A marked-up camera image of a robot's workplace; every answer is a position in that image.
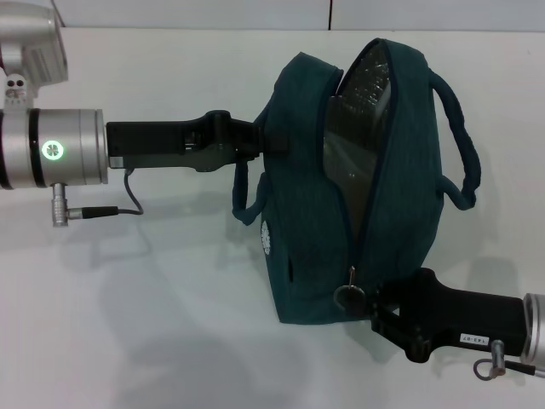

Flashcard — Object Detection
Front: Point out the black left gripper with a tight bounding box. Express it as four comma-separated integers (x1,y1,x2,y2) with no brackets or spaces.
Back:
105,109,292,174

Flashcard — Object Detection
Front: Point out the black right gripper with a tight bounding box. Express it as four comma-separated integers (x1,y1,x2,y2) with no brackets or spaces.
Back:
334,268,529,364

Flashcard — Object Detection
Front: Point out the dark teal insulated lunch bag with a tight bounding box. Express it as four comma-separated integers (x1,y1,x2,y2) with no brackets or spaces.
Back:
232,37,482,327

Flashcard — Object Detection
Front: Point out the grey right gripper cable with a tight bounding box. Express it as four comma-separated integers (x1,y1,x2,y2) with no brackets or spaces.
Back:
474,338,545,380

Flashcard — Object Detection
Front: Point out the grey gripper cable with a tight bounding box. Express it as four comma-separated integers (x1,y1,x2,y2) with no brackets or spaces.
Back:
50,168,144,229
474,338,545,380

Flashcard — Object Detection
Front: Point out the grey left gripper cable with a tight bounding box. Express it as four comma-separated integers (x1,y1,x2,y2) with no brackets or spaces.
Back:
50,168,144,229

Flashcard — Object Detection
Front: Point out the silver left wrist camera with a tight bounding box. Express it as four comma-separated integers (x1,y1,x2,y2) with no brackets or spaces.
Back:
0,0,70,112

